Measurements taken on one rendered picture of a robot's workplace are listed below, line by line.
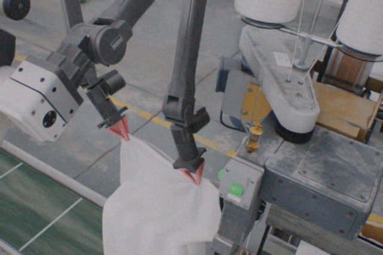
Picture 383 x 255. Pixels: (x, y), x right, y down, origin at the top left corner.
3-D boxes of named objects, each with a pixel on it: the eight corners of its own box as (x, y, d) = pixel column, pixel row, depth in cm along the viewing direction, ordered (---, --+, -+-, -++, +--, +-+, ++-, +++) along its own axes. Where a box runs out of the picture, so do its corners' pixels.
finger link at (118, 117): (139, 133, 136) (122, 109, 134) (126, 145, 130) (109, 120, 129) (127, 139, 140) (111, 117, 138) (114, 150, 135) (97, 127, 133)
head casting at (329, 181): (215, 233, 106) (236, 143, 89) (252, 181, 124) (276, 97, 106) (328, 294, 95) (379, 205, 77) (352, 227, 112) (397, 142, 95)
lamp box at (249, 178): (217, 195, 93) (224, 165, 87) (226, 184, 96) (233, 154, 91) (248, 211, 90) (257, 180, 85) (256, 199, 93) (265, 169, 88)
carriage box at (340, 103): (254, 180, 130) (278, 96, 111) (289, 130, 154) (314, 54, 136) (331, 216, 121) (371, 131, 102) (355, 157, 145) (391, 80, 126)
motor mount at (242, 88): (218, 114, 135) (227, 69, 126) (227, 105, 140) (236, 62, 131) (301, 148, 125) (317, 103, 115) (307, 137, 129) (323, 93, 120)
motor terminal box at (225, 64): (212, 99, 135) (218, 68, 128) (214, 83, 143) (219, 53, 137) (237, 102, 135) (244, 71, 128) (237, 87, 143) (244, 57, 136)
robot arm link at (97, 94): (81, 92, 133) (86, 88, 128) (98, 81, 136) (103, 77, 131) (94, 110, 135) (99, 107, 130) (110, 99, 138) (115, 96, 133)
